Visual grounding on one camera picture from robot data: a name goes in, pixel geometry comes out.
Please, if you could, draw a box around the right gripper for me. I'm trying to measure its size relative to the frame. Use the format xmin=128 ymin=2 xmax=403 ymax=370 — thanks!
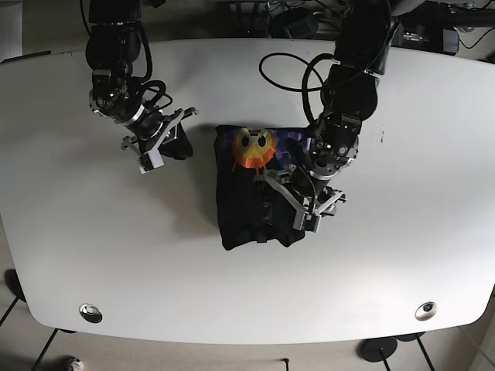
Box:
xmin=121 ymin=107 xmax=198 ymax=174

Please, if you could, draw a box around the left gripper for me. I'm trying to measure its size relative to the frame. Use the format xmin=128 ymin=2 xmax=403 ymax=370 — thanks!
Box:
xmin=261 ymin=164 xmax=347 ymax=233

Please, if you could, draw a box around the black graphic print T-shirt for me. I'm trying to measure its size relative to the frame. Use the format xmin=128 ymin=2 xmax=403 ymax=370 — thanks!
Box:
xmin=214 ymin=125 xmax=309 ymax=251

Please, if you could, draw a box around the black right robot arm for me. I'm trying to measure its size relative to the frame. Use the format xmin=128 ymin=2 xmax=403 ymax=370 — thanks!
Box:
xmin=83 ymin=1 xmax=197 ymax=174

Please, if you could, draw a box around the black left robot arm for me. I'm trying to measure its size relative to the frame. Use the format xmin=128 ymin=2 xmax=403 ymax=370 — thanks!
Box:
xmin=263 ymin=1 xmax=398 ymax=232

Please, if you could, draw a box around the black round stand base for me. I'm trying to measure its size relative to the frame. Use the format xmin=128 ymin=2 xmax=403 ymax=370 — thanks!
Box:
xmin=358 ymin=337 xmax=398 ymax=362

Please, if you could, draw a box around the right silver table grommet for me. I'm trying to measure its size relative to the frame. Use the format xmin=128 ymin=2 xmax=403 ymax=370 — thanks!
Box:
xmin=415 ymin=301 xmax=438 ymax=322

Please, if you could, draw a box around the silver table grommet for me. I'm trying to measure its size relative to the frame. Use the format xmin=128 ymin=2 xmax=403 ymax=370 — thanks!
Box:
xmin=415 ymin=301 xmax=438 ymax=322
xmin=79 ymin=303 xmax=103 ymax=324

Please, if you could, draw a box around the grey multi-socket box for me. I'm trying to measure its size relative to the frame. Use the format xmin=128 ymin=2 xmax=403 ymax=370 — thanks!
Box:
xmin=268 ymin=8 xmax=318 ymax=39

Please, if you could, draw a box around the left silver table grommet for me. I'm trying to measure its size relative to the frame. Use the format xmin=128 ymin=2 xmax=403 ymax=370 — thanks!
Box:
xmin=79 ymin=303 xmax=103 ymax=324

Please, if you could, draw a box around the left black table leg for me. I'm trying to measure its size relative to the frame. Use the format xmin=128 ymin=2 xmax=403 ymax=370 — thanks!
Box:
xmin=31 ymin=328 xmax=59 ymax=371

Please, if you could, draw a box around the white sneaker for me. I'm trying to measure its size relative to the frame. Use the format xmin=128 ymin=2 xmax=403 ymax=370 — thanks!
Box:
xmin=66 ymin=358 xmax=85 ymax=371

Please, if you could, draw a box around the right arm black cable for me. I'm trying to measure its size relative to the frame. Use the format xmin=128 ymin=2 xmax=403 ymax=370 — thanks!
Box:
xmin=135 ymin=26 xmax=175 ymax=113

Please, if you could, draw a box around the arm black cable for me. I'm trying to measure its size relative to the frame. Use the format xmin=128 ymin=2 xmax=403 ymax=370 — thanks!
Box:
xmin=135 ymin=26 xmax=175 ymax=113
xmin=258 ymin=52 xmax=333 ymax=128

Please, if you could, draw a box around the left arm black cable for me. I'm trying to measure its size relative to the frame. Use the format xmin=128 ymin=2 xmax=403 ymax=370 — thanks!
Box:
xmin=258 ymin=52 xmax=333 ymax=128

